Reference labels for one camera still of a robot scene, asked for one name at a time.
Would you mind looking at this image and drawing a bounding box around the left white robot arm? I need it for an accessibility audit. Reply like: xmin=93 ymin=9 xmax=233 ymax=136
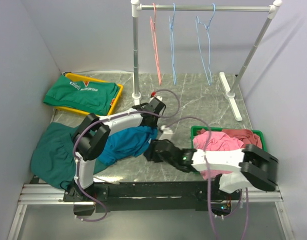
xmin=66 ymin=96 xmax=166 ymax=202

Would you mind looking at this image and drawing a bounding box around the metal clothes rack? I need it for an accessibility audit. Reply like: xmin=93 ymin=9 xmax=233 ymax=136
xmin=130 ymin=0 xmax=283 ymax=122

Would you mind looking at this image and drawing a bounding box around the pink t shirt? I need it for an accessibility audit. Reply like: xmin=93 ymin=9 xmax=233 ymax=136
xmin=193 ymin=131 xmax=244 ymax=180

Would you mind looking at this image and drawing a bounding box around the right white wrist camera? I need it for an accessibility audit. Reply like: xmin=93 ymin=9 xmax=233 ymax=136
xmin=158 ymin=125 xmax=174 ymax=141

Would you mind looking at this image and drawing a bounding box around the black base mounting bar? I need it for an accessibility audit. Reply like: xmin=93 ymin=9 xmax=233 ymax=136
xmin=63 ymin=181 xmax=241 ymax=217

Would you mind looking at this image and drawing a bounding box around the blue wire hanger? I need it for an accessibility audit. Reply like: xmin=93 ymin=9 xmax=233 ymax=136
xmin=169 ymin=3 xmax=177 ymax=85
xmin=195 ymin=3 xmax=216 ymax=86

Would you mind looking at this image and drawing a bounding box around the yellow plastic tray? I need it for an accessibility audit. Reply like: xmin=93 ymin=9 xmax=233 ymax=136
xmin=54 ymin=72 xmax=124 ymax=116

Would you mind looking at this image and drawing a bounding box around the blue t shirt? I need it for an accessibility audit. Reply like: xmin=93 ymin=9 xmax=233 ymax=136
xmin=97 ymin=126 xmax=158 ymax=166

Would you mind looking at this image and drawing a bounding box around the dark green cloth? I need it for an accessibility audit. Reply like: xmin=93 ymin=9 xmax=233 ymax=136
xmin=30 ymin=121 xmax=112 ymax=190

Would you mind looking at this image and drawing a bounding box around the green plastic tray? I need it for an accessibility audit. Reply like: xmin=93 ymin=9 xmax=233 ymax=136
xmin=190 ymin=125 xmax=268 ymax=175

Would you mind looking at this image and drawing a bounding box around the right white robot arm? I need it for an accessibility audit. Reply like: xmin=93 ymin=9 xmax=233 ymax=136
xmin=143 ymin=139 xmax=279 ymax=200

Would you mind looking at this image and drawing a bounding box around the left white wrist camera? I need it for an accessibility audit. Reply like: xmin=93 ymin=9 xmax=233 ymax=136
xmin=149 ymin=91 xmax=163 ymax=102

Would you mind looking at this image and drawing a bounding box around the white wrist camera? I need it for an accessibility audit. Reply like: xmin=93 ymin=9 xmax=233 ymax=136
xmin=158 ymin=125 xmax=174 ymax=141
xmin=149 ymin=91 xmax=163 ymax=102

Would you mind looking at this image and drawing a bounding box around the green printed t shirt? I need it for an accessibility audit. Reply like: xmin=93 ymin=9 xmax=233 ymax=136
xmin=43 ymin=75 xmax=120 ymax=116

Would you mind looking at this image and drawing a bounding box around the salmon red t shirt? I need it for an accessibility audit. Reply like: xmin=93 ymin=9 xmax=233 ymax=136
xmin=197 ymin=129 xmax=263 ymax=149

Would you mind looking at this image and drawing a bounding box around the pink wire hanger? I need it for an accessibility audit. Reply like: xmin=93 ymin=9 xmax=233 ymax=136
xmin=150 ymin=3 xmax=162 ymax=85

